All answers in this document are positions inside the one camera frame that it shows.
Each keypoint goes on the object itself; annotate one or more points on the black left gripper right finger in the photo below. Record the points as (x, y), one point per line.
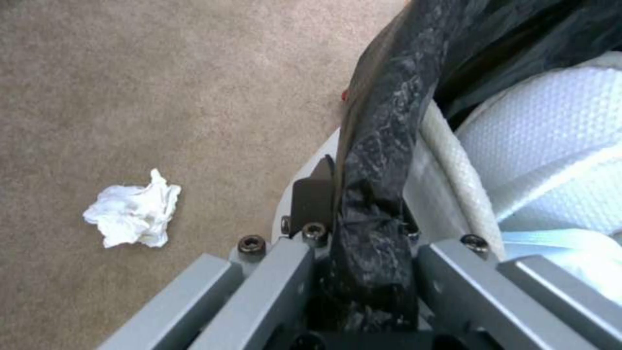
(510, 302)

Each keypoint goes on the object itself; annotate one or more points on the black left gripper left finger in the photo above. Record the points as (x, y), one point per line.
(272, 291)

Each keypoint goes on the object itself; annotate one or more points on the white plastic trash bin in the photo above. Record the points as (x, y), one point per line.
(311, 164)

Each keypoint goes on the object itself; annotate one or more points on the black plastic trash bag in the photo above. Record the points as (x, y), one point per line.
(384, 146)

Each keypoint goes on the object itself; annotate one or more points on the crumpled white tissue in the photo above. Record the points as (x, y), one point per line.
(133, 211)

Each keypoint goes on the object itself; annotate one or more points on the white embossed paper towel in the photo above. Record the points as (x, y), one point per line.
(544, 138)

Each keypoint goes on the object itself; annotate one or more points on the small red scrap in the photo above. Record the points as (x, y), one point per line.
(345, 95)

